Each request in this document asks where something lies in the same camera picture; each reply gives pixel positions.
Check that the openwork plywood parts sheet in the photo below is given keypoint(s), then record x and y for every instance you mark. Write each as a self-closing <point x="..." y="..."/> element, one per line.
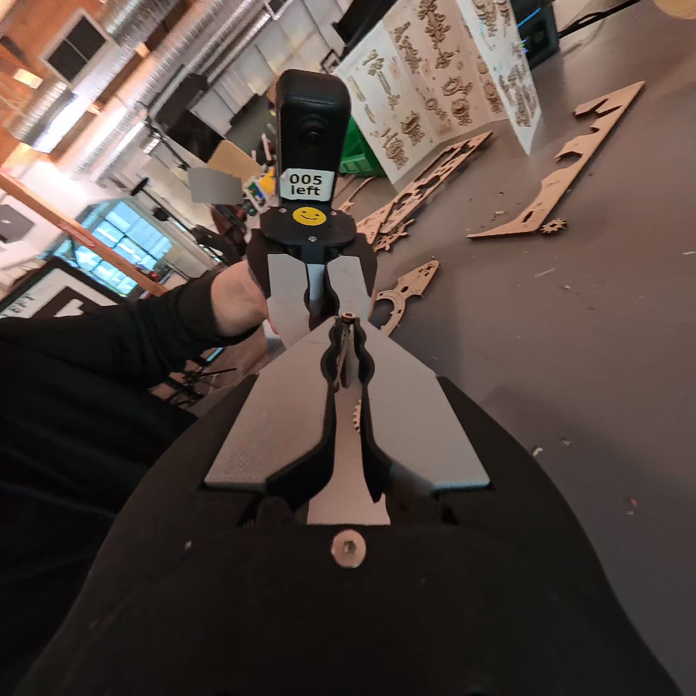
<point x="418" y="190"/>

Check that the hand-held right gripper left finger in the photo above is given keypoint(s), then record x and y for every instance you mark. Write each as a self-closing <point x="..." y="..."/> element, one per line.
<point x="261" y="429"/>

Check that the black box with blue print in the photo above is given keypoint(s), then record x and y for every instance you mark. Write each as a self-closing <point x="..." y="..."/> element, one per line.
<point x="535" y="32"/>

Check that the wooden axle stick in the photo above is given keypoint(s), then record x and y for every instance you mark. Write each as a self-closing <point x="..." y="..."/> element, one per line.
<point x="343" y="348"/>

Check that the person's left forearm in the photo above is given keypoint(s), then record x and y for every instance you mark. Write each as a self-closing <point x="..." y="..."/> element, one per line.
<point x="136" y="331"/>

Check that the dark toothed wooden gear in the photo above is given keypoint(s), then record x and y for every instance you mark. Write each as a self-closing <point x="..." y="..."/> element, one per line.
<point x="553" y="225"/>

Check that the small wooden gear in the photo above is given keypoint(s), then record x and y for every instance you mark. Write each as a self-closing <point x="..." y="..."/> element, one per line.
<point x="356" y="416"/>

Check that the small curved plywood piece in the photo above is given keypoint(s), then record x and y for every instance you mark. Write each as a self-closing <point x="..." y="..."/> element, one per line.
<point x="405" y="291"/>

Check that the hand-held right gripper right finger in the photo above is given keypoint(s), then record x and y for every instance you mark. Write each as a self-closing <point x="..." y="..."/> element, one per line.
<point x="424" y="429"/>

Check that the white folded instruction leaflet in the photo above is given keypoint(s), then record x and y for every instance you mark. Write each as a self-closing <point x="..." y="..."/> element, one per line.
<point x="435" y="81"/>

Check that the black framed wall sign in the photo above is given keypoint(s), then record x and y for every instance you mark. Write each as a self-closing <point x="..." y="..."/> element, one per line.
<point x="49" y="293"/>

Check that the long cut-out plywood sheet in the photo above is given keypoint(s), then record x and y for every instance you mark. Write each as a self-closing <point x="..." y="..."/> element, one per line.
<point x="571" y="163"/>

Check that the person's left hand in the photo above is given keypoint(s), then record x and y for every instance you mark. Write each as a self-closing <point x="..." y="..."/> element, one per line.
<point x="239" y="299"/>

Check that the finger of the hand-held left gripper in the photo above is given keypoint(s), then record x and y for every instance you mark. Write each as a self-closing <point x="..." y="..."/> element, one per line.
<point x="351" y="288"/>
<point x="288" y="299"/>

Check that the person's dark clothed body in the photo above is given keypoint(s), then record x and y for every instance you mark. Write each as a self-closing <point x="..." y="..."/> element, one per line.
<point x="54" y="489"/>

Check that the green plastic bin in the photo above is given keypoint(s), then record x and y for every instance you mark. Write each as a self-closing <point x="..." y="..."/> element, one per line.
<point x="359" y="147"/>

